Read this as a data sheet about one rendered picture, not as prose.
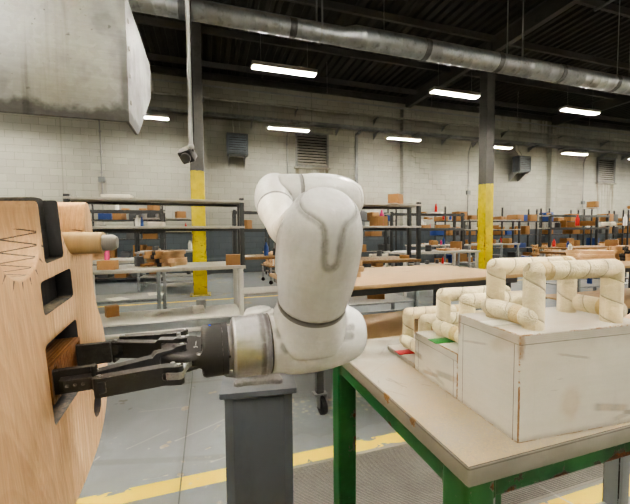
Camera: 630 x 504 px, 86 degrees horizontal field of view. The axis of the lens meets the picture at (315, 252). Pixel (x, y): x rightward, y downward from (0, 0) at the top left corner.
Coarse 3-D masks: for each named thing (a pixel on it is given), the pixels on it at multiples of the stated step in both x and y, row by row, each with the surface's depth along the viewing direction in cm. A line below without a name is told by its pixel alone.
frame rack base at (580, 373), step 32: (480, 320) 61; (576, 320) 61; (480, 352) 61; (512, 352) 54; (544, 352) 53; (576, 352) 55; (608, 352) 57; (480, 384) 61; (512, 384) 54; (544, 384) 54; (576, 384) 55; (608, 384) 57; (512, 416) 54; (544, 416) 54; (576, 416) 56; (608, 416) 57
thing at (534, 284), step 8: (528, 272) 55; (536, 272) 54; (528, 280) 55; (536, 280) 54; (544, 280) 54; (528, 288) 55; (536, 288) 54; (544, 288) 54; (528, 296) 55; (536, 296) 54; (544, 296) 54; (528, 304) 55; (536, 304) 54; (544, 304) 54; (536, 312) 54; (544, 312) 55; (544, 320) 55; (528, 328) 55; (536, 328) 54; (544, 328) 55
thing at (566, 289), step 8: (560, 280) 67; (568, 280) 66; (576, 280) 66; (560, 288) 67; (568, 288) 66; (576, 288) 66; (560, 296) 67; (568, 296) 66; (560, 304) 67; (568, 304) 66; (568, 312) 66
